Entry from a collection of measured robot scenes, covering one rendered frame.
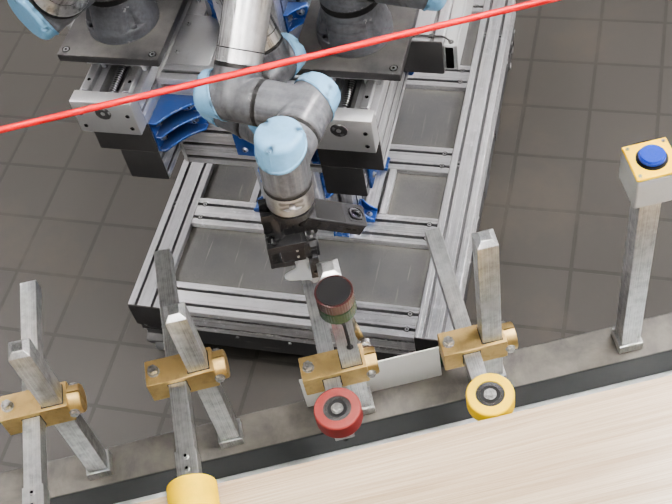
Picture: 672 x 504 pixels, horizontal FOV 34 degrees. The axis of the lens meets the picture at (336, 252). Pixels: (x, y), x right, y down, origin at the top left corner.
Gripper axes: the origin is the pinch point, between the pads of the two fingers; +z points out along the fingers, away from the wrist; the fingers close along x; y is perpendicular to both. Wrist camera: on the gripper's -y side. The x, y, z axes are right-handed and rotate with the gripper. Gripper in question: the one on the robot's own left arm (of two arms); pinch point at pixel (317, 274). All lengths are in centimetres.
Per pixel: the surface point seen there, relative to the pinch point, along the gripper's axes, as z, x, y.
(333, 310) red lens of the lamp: -11.5, 15.7, -1.1
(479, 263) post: -7.4, 9.3, -25.4
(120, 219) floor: 105, -112, 54
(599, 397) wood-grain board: 10, 27, -41
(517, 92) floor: 99, -127, -74
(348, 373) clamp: 15.8, 10.5, -2.1
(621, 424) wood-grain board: 10, 33, -43
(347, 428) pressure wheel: 12.1, 23.0, 0.0
